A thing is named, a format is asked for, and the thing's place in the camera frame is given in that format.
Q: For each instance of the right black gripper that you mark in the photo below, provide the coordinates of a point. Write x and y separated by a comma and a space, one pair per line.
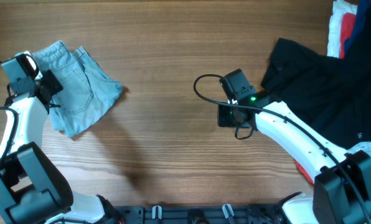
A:
223, 116

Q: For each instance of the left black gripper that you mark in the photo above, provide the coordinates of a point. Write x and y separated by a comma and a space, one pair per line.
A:
53, 84

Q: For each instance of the light blue denim shorts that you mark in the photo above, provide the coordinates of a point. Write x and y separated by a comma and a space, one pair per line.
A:
88, 92

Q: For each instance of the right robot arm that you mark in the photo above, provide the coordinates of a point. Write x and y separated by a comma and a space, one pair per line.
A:
341, 178

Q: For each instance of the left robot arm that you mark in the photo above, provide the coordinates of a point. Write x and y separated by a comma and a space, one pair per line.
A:
32, 189

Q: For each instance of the black garment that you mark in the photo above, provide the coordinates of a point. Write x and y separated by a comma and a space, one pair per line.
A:
331, 95

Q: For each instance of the white garment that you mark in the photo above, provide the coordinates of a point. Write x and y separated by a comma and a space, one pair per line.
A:
339, 8

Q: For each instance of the dark blue garment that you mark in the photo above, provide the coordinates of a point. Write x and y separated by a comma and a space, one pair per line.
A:
356, 25

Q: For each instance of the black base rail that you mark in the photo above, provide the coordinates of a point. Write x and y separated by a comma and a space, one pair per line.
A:
257, 213

